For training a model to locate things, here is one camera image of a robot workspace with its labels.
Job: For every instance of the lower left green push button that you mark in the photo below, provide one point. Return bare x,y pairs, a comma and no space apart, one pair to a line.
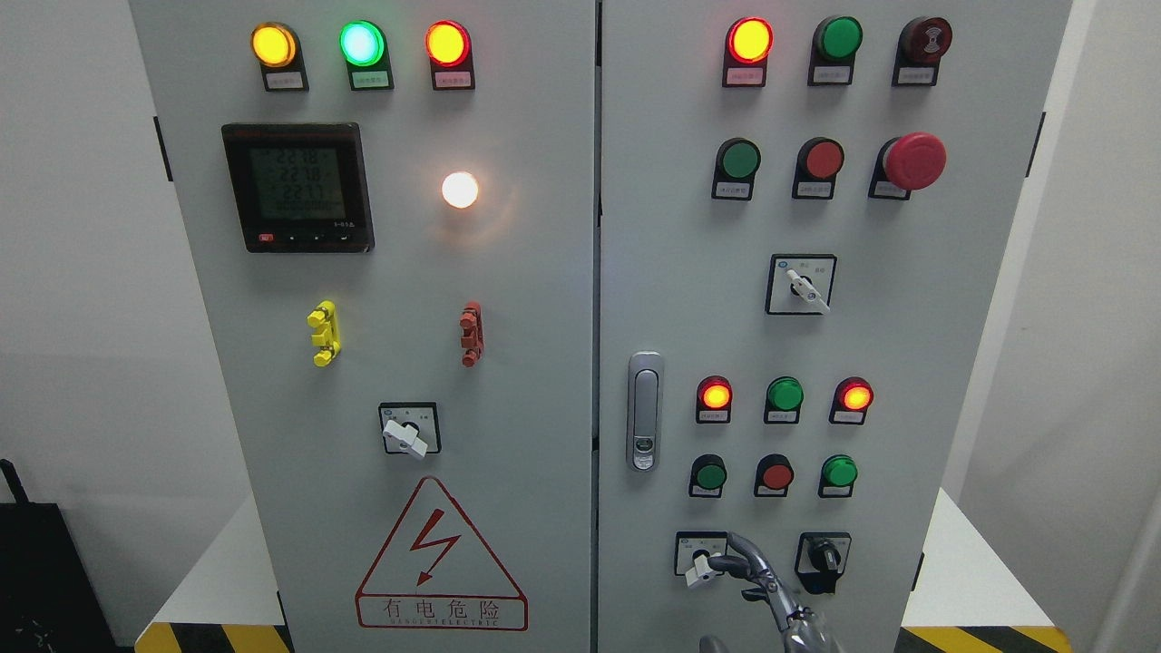
708,477

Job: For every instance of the green push button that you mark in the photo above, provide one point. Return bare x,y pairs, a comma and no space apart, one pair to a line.
708,477
838,475
736,165

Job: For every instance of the upper green push button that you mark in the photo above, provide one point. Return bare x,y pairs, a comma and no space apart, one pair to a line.
736,165

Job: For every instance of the lower red push button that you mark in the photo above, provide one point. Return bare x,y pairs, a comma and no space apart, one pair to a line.
773,476

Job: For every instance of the red push button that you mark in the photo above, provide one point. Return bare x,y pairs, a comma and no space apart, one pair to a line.
773,476
817,165

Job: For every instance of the upper red push button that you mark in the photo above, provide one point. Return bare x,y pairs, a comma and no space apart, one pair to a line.
817,165

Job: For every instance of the lower right green push button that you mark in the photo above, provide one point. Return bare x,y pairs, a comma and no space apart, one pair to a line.
838,475

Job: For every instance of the red emergency stop mushroom button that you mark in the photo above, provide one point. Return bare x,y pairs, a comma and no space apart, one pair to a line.
907,163

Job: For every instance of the red terminal connector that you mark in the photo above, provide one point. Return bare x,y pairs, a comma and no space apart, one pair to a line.
472,338

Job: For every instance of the lower left red indicator light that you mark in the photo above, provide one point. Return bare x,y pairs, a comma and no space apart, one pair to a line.
713,405

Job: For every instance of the white lit indicator light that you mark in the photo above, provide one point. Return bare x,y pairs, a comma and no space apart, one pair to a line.
460,190

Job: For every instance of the lower green indicator light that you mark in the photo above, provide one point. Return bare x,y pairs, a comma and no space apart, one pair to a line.
784,397

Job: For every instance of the left grey cabinet door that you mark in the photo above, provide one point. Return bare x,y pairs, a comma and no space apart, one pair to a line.
515,428

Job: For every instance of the grey cabinet door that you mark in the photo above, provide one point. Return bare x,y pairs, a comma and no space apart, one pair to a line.
515,428
686,275

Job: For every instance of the right grey cabinet door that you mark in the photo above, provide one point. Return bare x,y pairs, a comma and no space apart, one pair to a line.
686,275

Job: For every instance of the yellow terminal connector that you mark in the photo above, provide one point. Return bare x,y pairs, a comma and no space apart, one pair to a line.
325,336

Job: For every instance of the lower right red indicator light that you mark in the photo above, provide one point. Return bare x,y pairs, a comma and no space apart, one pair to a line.
852,397

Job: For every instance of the red electric hazard warning sticker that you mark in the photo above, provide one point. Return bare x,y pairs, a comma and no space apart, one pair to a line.
436,571

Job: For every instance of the red lit indicator light top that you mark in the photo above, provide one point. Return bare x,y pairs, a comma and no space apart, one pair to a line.
450,49

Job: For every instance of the black digital power meter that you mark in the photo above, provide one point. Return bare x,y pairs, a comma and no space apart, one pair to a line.
300,187

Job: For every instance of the red lit light right top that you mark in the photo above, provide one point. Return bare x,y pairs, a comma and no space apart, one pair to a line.
748,43

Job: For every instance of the green lit indicator light top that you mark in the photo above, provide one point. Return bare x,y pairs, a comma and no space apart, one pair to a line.
367,58

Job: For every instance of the green unlit light right top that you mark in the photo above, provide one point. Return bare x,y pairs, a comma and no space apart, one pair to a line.
834,51

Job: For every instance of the yellow indicator light top left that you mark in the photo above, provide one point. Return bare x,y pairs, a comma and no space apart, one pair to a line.
278,51

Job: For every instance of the white platform with hazard stripes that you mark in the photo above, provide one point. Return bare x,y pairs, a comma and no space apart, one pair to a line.
965,599

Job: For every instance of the black box at left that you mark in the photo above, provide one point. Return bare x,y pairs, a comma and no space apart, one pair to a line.
47,601

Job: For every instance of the silver door handle lock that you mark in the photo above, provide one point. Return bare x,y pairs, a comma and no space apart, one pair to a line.
645,375

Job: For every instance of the left door white selector switch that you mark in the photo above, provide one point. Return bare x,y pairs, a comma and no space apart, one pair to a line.
412,429

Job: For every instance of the upper right white selector switch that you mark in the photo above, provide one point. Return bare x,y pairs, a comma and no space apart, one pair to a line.
800,284

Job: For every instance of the lower white selector switch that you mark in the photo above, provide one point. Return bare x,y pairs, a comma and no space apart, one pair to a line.
693,551

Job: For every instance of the black selector switch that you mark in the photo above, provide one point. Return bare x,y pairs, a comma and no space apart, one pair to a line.
821,559

